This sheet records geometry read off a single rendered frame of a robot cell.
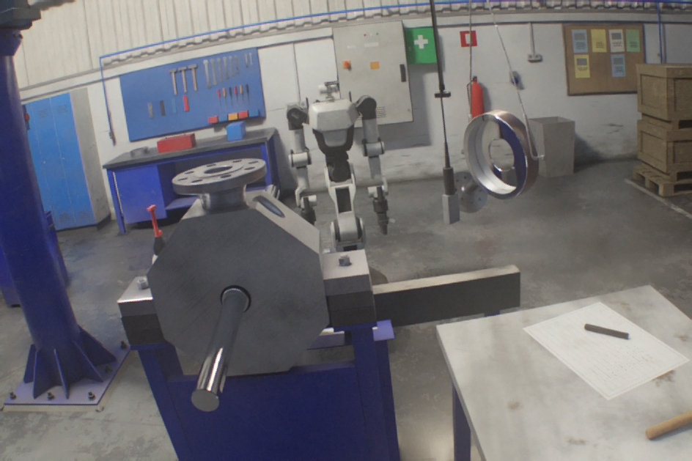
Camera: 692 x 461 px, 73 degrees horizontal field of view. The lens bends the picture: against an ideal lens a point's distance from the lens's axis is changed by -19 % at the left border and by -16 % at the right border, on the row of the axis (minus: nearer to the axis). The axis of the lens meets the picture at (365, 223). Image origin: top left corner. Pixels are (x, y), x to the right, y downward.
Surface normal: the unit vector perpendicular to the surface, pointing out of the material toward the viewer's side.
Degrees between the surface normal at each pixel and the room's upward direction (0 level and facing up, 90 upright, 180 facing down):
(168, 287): 90
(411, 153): 90
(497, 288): 90
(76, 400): 0
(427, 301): 90
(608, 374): 0
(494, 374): 0
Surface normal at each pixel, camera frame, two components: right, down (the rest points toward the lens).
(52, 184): 0.04, 0.31
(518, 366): -0.11, -0.94
